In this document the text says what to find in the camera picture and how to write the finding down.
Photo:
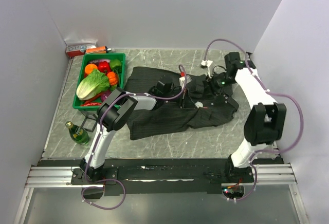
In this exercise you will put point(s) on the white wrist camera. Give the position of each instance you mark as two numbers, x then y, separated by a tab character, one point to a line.
209	66
184	79

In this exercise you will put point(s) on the red bell pepper toy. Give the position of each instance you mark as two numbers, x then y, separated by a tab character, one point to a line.
104	67

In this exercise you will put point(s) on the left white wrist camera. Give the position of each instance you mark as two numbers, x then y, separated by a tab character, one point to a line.
184	79

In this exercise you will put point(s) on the small orange pumpkin toy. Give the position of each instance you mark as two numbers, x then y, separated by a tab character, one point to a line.
113	79

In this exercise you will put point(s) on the purple onion toy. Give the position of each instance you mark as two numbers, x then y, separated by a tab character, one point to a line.
105	95

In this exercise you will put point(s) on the red white cardboard box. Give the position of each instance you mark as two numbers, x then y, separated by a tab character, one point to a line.
79	49

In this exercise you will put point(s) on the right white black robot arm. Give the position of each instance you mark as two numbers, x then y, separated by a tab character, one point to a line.
265	122

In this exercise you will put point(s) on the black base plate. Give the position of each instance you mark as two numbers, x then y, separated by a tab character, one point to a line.
160	175

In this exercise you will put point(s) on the aluminium rail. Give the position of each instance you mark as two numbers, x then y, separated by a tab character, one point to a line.
60	177

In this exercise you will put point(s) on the black pinstriped shirt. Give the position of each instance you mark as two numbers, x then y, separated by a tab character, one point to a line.
217	109

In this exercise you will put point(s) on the red chili pepper toy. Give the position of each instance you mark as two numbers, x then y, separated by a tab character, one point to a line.
92	101

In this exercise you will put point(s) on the napa cabbage toy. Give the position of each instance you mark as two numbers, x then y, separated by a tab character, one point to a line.
95	83

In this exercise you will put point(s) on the black square frame stand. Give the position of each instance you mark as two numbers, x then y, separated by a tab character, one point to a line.
89	122

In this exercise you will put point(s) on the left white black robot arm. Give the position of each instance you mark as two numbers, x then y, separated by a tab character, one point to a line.
113	114

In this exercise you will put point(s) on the orange glue tube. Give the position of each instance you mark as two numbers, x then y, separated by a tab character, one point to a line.
101	50

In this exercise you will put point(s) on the green plastic basket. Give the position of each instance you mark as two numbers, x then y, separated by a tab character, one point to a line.
95	59

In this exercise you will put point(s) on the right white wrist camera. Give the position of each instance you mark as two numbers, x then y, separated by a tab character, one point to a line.
209	66

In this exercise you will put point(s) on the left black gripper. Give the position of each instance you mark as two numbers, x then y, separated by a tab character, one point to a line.
186	103

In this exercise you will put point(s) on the green glass bottle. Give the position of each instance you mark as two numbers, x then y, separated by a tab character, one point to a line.
78	134

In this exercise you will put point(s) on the orange fruit toy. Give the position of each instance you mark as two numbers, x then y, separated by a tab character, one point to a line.
89	68

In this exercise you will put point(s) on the green bell pepper toy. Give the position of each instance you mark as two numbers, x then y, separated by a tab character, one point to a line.
116	65

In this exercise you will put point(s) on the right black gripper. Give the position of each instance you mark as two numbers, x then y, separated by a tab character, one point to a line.
210	84

